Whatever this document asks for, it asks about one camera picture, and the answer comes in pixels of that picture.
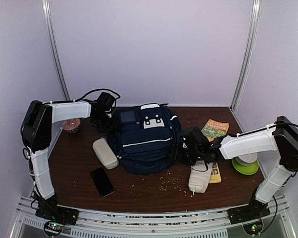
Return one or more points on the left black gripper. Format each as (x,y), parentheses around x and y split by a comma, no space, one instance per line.
(100,128)

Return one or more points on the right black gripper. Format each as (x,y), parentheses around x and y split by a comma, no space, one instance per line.
(179,149)

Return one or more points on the navy blue student backpack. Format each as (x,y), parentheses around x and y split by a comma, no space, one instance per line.
(146,139)

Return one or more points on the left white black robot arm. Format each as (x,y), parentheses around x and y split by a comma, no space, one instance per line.
(36,134)

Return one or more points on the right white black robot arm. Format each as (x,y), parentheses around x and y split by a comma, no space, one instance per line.
(280,136)

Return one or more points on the orange green paperback book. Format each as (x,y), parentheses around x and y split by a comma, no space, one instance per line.
(214,129)

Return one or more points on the beige fabric pencil pouch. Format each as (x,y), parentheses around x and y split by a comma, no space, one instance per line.
(200,177)

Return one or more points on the red patterned small bowl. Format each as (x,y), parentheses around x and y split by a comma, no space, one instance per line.
(71,125)

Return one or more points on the beige hard glasses case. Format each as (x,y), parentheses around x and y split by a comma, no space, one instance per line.
(105,154)

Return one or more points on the yellow paperback booklet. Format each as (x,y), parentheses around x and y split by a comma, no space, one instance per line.
(215,174)

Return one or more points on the white bowl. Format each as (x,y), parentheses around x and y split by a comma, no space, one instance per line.
(247,160)

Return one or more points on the lime green plate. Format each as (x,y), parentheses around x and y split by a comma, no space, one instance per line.
(246,170)

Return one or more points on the black smartphone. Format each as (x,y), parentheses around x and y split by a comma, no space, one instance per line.
(102,182)

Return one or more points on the right aluminium frame post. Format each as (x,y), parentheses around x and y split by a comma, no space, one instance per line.
(250,46)

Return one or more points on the aluminium frame post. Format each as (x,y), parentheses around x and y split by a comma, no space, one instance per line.
(250,46)
(53,44)

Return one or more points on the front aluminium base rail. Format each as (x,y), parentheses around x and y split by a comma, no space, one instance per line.
(212,223)

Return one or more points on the left aluminium frame post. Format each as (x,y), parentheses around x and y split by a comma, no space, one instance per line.
(53,44)

